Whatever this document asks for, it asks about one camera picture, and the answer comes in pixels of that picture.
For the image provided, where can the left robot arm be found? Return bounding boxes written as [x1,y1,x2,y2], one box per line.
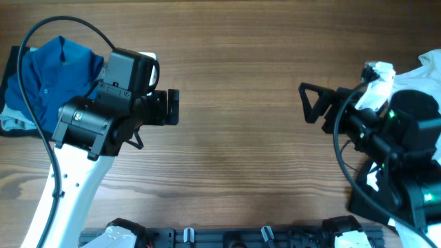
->
[22,48,179,247]

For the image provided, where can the white garment pile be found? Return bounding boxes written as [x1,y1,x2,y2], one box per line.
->
[366,50,440,246]

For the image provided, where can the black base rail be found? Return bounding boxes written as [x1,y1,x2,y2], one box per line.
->
[78,216,385,248]

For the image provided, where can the black folded garment left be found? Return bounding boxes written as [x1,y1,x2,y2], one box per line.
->
[1,46,39,138]

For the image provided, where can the light blue denim jeans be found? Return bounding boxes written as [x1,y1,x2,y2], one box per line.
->
[0,46,107,132]

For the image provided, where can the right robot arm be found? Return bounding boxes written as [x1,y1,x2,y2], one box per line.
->
[298,83,440,247]

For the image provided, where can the blue t-shirt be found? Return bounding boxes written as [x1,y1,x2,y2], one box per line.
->
[4,34,105,134]

